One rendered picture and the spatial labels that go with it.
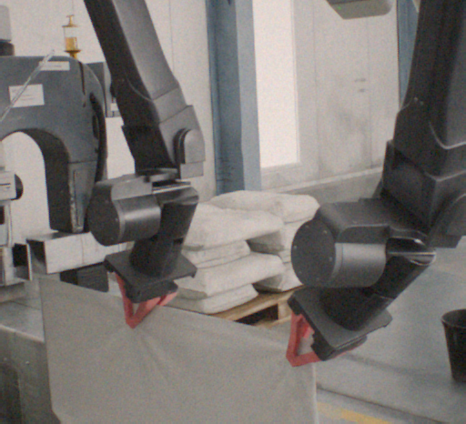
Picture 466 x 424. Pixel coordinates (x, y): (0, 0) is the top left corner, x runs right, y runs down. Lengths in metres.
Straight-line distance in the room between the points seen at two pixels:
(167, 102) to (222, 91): 6.28
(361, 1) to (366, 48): 7.91
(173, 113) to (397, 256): 0.32
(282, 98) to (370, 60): 1.66
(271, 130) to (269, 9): 1.18
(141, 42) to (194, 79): 6.13
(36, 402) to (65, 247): 0.74
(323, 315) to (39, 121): 0.60
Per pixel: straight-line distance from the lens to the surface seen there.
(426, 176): 0.64
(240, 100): 6.85
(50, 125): 1.19
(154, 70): 0.85
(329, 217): 0.63
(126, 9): 0.84
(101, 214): 0.84
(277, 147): 7.77
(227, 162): 7.16
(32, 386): 1.90
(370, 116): 9.12
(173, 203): 0.87
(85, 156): 1.23
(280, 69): 7.83
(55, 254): 1.21
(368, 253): 0.65
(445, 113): 0.62
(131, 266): 0.93
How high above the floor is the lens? 1.28
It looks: 8 degrees down
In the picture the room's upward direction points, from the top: 3 degrees counter-clockwise
